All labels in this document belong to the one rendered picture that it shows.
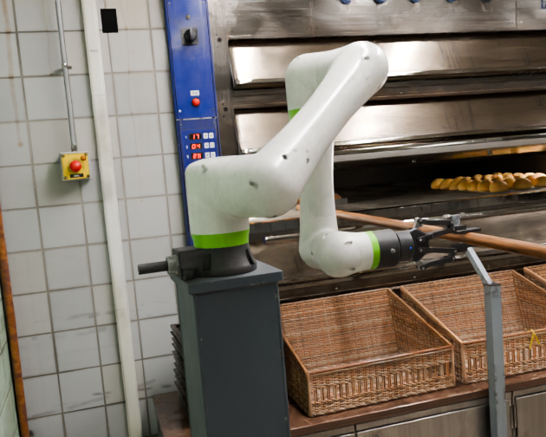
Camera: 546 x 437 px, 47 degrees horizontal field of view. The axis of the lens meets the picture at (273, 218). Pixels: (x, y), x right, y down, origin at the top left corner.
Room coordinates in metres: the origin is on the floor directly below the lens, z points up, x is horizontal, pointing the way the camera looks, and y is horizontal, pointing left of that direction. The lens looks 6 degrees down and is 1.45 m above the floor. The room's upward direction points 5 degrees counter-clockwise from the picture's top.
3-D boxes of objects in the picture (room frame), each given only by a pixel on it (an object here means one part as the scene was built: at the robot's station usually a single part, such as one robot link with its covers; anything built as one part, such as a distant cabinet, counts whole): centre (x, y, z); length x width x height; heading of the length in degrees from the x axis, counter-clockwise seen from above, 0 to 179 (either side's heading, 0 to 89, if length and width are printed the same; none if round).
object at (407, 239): (1.53, -0.33, 1.20); 0.09 x 0.07 x 0.08; 106
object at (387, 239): (1.51, -0.26, 1.20); 0.12 x 0.06 x 0.09; 16
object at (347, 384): (2.28, -0.26, 0.72); 0.56 x 0.49 x 0.28; 107
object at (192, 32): (2.36, 0.25, 1.92); 0.06 x 0.04 x 0.11; 106
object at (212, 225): (1.37, 0.11, 1.36); 0.16 x 0.13 x 0.19; 44
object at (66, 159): (2.25, 0.68, 1.46); 0.10 x 0.07 x 0.10; 106
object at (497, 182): (3.28, -1.19, 1.21); 0.61 x 0.48 x 0.06; 16
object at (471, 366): (2.44, -0.83, 0.72); 0.56 x 0.49 x 0.28; 105
